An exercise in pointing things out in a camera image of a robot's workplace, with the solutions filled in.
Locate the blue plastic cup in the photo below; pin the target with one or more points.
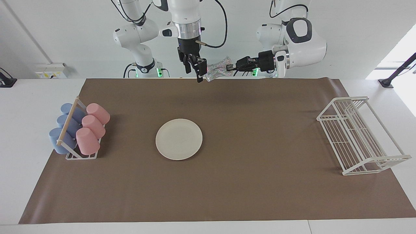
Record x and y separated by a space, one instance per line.
55 141
62 121
77 113

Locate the black table clamp mount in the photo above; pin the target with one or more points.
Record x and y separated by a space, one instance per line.
6 81

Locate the cream round plate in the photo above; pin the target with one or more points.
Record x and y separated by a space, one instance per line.
178 139

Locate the white wall socket box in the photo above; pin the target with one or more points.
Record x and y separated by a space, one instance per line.
50 71

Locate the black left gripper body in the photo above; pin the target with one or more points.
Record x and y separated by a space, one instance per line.
266 61

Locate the pink plastic cup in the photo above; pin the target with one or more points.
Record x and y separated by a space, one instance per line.
94 126
99 113
87 141

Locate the black angled stand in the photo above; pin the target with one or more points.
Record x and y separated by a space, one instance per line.
398 70

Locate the white cup holder rack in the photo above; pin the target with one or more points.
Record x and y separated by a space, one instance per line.
68 123

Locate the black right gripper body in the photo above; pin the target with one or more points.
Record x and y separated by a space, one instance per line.
189 47

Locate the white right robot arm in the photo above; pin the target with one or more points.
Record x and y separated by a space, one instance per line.
136 35

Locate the brown paper table mat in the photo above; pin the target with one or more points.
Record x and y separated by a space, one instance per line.
227 188

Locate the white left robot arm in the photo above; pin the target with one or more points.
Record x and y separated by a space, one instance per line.
305 45

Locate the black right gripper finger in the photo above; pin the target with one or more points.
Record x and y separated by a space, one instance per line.
201 68
188 64

